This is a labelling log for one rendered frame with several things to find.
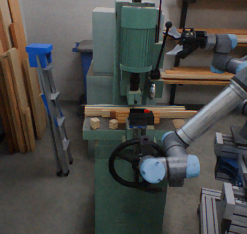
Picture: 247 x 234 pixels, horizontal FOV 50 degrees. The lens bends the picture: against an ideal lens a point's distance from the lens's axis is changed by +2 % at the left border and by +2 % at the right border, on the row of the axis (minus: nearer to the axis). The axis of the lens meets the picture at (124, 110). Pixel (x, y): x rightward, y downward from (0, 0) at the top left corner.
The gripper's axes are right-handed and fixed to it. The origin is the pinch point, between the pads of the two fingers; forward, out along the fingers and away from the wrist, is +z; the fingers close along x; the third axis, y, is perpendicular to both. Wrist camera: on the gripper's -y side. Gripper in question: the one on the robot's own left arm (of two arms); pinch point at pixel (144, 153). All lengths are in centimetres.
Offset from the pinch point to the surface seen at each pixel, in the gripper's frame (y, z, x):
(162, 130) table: -9.6, 22.7, 12.9
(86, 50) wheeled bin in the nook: -106, 177, -44
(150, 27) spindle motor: -60, 5, 8
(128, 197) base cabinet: 30, 44, -9
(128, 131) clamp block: -10.4, 10.5, -6.0
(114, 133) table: -9.9, 21.5, -13.3
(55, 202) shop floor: 43, 97, -68
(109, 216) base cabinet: 42, 50, -21
